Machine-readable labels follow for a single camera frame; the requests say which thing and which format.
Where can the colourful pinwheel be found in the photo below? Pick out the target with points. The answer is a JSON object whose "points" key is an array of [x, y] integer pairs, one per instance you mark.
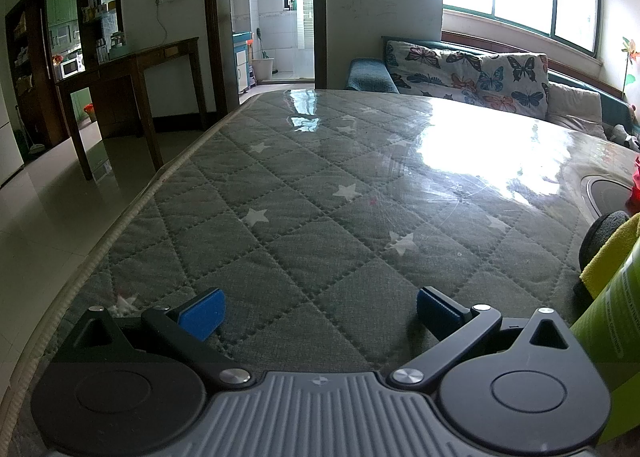
{"points": [[631, 57]]}

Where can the dark wooden door frame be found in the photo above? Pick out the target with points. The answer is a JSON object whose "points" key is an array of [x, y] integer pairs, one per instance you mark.
{"points": [[217, 22]]}

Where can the butterfly print pillow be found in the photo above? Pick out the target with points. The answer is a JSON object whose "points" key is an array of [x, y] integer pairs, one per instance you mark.
{"points": [[465, 72]]}

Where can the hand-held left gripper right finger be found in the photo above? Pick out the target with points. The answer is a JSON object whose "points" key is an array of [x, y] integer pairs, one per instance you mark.
{"points": [[435, 304]]}

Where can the broom with dustpan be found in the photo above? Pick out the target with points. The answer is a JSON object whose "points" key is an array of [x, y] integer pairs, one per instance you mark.
{"points": [[30, 137]]}

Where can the blue bathroom cabinet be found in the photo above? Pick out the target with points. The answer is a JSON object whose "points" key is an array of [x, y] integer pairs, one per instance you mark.
{"points": [[241, 62]]}

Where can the teal sofa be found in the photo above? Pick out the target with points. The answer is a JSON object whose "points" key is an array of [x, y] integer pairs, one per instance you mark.
{"points": [[612, 109]]}

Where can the yellow and grey microfiber cloth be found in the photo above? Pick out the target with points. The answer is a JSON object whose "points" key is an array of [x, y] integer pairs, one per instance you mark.
{"points": [[610, 252]]}

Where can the white microwave oven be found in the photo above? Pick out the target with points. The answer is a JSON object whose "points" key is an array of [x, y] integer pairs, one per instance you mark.
{"points": [[70, 68]]}

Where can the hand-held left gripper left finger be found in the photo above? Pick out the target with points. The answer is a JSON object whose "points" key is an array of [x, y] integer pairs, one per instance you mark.
{"points": [[202, 313]]}

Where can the white plastic bucket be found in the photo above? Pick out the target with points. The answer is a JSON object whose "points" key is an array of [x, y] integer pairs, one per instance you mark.
{"points": [[262, 71]]}

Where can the dark wooden shelf cabinet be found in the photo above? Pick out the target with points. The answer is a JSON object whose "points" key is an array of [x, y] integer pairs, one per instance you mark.
{"points": [[65, 27]]}

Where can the grey stuffed toy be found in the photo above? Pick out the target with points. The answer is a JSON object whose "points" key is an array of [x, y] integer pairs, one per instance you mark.
{"points": [[622, 137]]}

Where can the white refrigerator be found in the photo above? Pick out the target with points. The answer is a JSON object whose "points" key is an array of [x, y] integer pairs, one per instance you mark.
{"points": [[10, 137]]}

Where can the grey quilted star table cover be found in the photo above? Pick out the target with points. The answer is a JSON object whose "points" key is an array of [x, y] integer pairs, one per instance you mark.
{"points": [[325, 217]]}

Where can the white pillow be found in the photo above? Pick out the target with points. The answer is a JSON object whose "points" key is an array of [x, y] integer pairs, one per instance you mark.
{"points": [[575, 107]]}

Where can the round steel container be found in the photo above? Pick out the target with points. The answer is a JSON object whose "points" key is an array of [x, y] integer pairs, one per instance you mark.
{"points": [[607, 194]]}

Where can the blue sofa cushion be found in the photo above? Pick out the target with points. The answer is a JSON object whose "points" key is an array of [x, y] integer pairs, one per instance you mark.
{"points": [[370, 77]]}

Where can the dark wooden console table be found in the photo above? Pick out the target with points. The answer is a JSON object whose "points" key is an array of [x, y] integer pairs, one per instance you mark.
{"points": [[130, 87]]}

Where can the red plastic toy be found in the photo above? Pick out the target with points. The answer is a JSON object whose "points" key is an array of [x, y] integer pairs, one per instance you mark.
{"points": [[636, 182]]}

